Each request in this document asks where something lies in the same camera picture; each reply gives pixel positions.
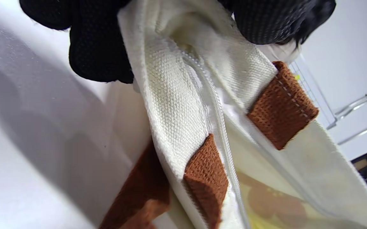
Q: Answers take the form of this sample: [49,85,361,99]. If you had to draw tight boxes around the person's left hand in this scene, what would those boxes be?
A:
[19,0,337,84]

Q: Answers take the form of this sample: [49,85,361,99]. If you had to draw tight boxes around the whiteboard on metal stand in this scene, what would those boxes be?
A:
[290,56,367,145]

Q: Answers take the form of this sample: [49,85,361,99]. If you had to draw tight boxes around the cream canvas bag brown straps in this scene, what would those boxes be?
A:
[99,0,367,229]

